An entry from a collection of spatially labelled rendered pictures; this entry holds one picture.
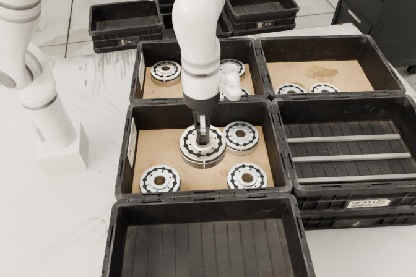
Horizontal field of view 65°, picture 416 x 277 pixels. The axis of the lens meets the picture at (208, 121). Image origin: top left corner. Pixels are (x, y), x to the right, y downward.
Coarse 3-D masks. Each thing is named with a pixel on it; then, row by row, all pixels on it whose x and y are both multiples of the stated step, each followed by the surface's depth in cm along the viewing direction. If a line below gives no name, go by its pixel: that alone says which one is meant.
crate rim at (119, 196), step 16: (128, 112) 89; (272, 112) 89; (128, 128) 85; (272, 128) 85; (288, 176) 76; (160, 192) 73; (176, 192) 73; (192, 192) 73; (224, 192) 73; (240, 192) 73; (256, 192) 73; (272, 192) 73; (288, 192) 74
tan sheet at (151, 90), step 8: (248, 72) 116; (248, 80) 113; (144, 88) 110; (152, 88) 110; (160, 88) 110; (168, 88) 110; (176, 88) 110; (248, 88) 110; (144, 96) 108; (152, 96) 108; (160, 96) 108; (168, 96) 108; (176, 96) 108
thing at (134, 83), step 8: (152, 40) 112; (160, 40) 112; (168, 40) 112; (176, 40) 112; (224, 40) 112; (232, 40) 112; (240, 40) 112; (248, 40) 112; (256, 48) 109; (136, 56) 106; (256, 56) 106; (136, 64) 103; (136, 72) 100; (136, 80) 98; (264, 80) 98; (264, 88) 96; (224, 96) 93; (248, 96) 93; (256, 96) 93; (264, 96) 93
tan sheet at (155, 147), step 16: (224, 128) 99; (256, 128) 99; (144, 144) 95; (160, 144) 95; (176, 144) 95; (144, 160) 91; (160, 160) 91; (176, 160) 91; (224, 160) 91; (240, 160) 91; (256, 160) 91; (192, 176) 87; (208, 176) 87; (224, 176) 87
